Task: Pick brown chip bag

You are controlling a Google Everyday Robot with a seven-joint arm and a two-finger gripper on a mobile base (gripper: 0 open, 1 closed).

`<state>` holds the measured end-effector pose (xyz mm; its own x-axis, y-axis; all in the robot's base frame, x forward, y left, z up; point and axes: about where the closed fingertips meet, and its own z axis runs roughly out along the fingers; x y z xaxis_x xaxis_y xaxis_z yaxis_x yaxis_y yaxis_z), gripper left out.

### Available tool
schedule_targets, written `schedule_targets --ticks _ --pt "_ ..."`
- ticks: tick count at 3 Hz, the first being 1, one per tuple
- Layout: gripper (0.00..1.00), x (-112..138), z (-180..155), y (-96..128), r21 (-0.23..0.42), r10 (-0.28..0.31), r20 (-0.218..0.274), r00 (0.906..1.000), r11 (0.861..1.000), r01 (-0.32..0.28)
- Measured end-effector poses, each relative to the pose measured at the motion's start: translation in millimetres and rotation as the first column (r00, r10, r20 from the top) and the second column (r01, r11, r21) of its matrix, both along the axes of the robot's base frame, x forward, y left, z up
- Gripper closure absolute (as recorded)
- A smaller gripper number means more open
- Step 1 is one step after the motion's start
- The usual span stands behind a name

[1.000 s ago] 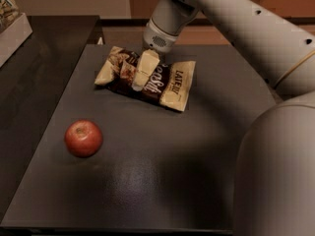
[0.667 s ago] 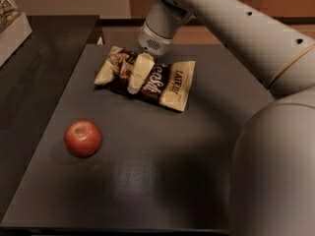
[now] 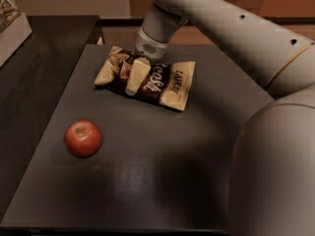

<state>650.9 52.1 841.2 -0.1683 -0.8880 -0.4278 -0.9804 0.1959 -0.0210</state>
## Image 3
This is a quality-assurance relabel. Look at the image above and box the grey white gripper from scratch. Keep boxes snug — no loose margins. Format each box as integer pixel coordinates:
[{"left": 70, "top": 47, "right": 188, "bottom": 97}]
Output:
[{"left": 125, "top": 4, "right": 187, "bottom": 96}]

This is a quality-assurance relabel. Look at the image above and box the brown chip bag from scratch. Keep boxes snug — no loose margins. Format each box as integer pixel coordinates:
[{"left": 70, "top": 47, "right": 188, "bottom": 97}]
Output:
[{"left": 94, "top": 46, "right": 196, "bottom": 111}]

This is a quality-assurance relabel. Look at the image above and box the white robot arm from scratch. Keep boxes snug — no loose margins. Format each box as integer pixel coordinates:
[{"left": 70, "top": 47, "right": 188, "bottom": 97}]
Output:
[{"left": 135, "top": 0, "right": 315, "bottom": 236}]

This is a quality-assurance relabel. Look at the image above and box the red apple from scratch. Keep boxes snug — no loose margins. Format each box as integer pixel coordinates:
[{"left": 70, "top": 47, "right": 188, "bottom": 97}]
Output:
[{"left": 64, "top": 119, "right": 102, "bottom": 158}]

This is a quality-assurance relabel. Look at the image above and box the dark side table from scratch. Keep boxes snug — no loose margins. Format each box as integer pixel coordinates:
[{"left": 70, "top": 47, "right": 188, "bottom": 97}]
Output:
[{"left": 0, "top": 16, "right": 102, "bottom": 220}]

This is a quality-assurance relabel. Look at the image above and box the white box with snacks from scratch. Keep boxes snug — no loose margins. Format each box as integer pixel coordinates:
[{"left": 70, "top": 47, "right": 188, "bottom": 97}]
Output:
[{"left": 0, "top": 0, "right": 32, "bottom": 67}]

